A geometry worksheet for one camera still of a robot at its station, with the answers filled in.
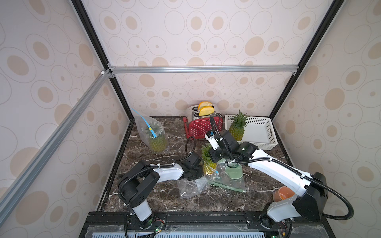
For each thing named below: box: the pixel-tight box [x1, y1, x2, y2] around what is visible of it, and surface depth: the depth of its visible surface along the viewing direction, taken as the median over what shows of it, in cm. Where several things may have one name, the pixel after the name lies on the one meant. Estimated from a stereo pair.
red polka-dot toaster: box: [183, 104, 223, 139], surface depth 99 cm
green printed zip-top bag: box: [203, 159, 247, 193], surface depth 86 cm
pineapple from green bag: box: [229, 109, 249, 142], surface depth 94 cm
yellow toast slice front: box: [198, 106, 215, 117], surface depth 99 cm
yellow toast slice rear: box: [197, 101, 213, 111], surface depth 102 cm
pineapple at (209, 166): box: [200, 143, 218, 176], surface depth 81 cm
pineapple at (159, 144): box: [146, 122, 168, 153], surface depth 94 cm
